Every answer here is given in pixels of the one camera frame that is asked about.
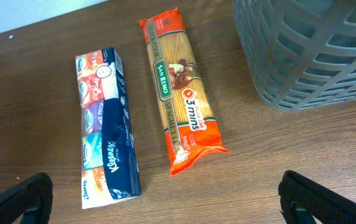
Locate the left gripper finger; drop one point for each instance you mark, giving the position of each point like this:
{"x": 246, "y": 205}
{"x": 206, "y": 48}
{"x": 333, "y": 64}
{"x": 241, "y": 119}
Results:
{"x": 31, "y": 200}

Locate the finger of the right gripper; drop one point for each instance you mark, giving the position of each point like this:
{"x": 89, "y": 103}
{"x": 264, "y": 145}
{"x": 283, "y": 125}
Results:
{"x": 305, "y": 201}

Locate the Kleenex tissue multipack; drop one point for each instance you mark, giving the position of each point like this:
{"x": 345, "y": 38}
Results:
{"x": 110, "y": 171}

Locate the orange spaghetti packet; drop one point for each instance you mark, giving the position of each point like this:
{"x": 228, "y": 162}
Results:
{"x": 190, "y": 128}

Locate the grey plastic basket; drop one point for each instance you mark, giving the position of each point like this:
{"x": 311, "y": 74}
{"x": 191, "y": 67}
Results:
{"x": 301, "y": 54}

